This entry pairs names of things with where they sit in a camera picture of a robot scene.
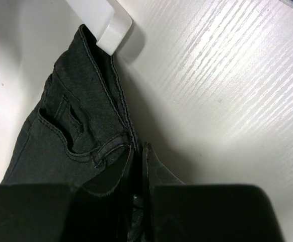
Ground white metal clothes rack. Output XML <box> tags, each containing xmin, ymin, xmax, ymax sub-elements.
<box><xmin>66</xmin><ymin>0</ymin><xmax>132</xmax><ymax>55</ymax></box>

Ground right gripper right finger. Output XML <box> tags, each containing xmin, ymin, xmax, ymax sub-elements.
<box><xmin>142</xmin><ymin>143</ymin><xmax>284</xmax><ymax>241</ymax></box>

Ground black trousers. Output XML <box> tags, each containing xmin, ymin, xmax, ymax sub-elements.
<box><xmin>1</xmin><ymin>24</ymin><xmax>147</xmax><ymax>242</ymax></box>

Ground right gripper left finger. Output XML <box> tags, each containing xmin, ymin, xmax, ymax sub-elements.
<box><xmin>0</xmin><ymin>147</ymin><xmax>134</xmax><ymax>241</ymax></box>

